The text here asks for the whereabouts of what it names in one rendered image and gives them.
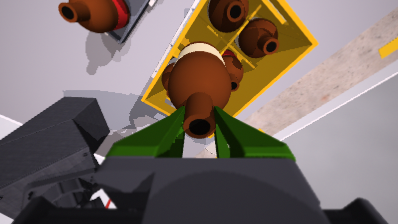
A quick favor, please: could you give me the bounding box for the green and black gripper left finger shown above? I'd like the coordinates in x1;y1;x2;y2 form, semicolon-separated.
105;106;185;158

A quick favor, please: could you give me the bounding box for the yellow crate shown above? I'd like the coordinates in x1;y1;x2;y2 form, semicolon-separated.
151;0;318;118

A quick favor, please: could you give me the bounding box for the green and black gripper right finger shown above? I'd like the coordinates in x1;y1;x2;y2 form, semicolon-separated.
214;106;296;162

